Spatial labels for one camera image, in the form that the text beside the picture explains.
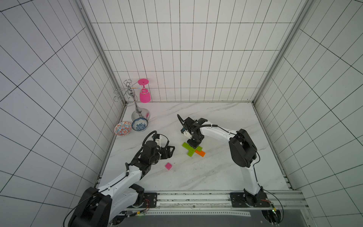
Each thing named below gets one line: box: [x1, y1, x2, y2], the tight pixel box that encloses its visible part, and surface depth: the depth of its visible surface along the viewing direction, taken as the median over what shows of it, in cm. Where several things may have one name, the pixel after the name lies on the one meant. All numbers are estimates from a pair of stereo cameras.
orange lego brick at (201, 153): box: [194, 149, 206, 158], surface depth 92 cm
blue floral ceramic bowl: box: [131, 117, 149, 132], surface depth 105 cm
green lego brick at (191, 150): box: [184, 146, 196, 158], surface depth 91 cm
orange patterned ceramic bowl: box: [113, 121, 132, 137], surface depth 102 cm
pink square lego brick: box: [164, 162, 173, 171], surface depth 86 cm
